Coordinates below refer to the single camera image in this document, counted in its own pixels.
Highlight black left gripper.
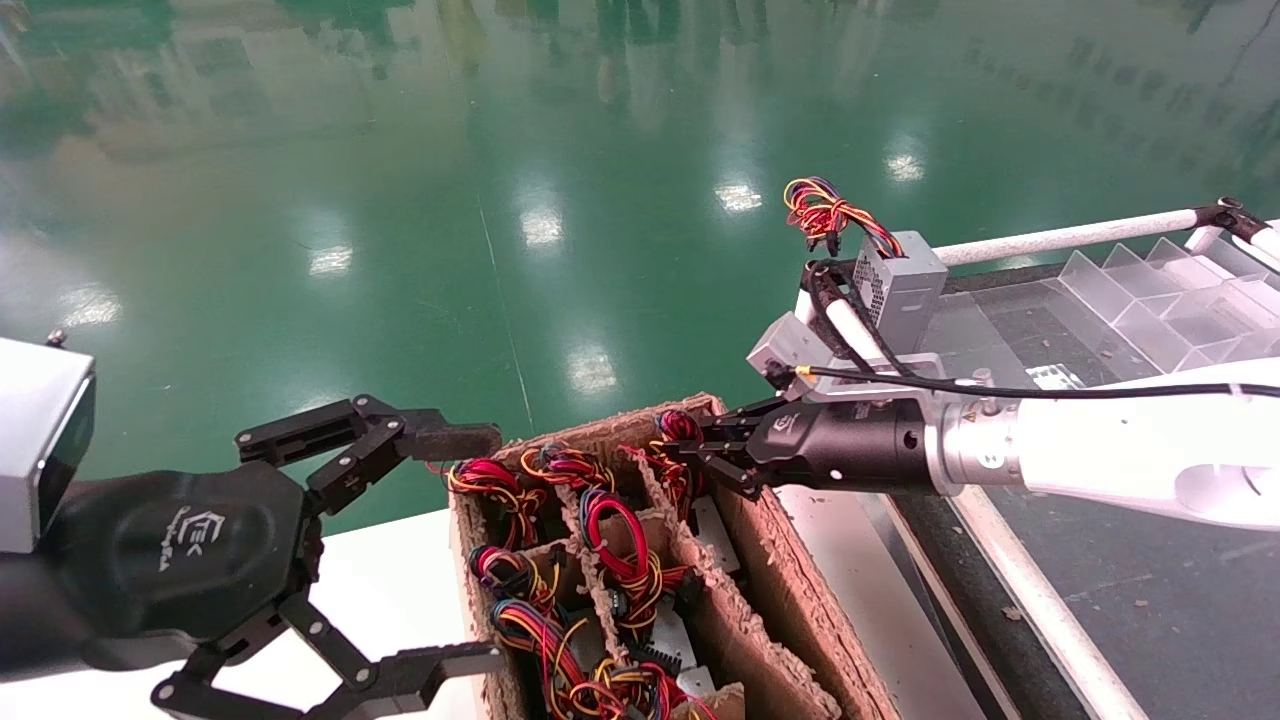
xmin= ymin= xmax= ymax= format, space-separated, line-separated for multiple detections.
xmin=38 ymin=394 xmax=509 ymax=720

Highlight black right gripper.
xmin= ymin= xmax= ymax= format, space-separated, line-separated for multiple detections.
xmin=659 ymin=397 xmax=932 ymax=502

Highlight silver power supply red wires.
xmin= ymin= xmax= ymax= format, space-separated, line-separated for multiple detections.
xmin=620 ymin=408 xmax=746 ymax=576

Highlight brown divided cardboard box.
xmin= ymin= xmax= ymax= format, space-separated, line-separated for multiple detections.
xmin=447 ymin=392 xmax=901 ymax=720

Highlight power supply big red loop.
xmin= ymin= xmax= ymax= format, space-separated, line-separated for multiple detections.
xmin=578 ymin=487 xmax=703 ymax=673

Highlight grey perforated power supply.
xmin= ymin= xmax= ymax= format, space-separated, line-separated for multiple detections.
xmin=784 ymin=174 xmax=949 ymax=361

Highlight power supply with coloured wires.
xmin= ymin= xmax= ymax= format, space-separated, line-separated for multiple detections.
xmin=490 ymin=598 xmax=601 ymax=720
xmin=518 ymin=443 xmax=618 ymax=493
xmin=468 ymin=545 xmax=563 ymax=613
xmin=447 ymin=458 xmax=549 ymax=551
xmin=590 ymin=655 xmax=719 ymax=720

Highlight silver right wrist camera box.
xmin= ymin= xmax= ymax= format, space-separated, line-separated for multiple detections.
xmin=746 ymin=311 xmax=851 ymax=393

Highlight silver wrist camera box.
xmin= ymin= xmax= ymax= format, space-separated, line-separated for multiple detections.
xmin=0 ymin=330 xmax=98 ymax=556
xmin=746 ymin=311 xmax=851 ymax=393

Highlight black camera cable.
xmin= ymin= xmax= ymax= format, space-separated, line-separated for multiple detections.
xmin=797 ymin=262 xmax=1280 ymax=401

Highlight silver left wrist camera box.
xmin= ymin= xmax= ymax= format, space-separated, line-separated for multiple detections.
xmin=0 ymin=330 xmax=98 ymax=556

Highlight white pipe frame table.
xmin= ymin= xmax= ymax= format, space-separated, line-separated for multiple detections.
xmin=765 ymin=197 xmax=1280 ymax=720

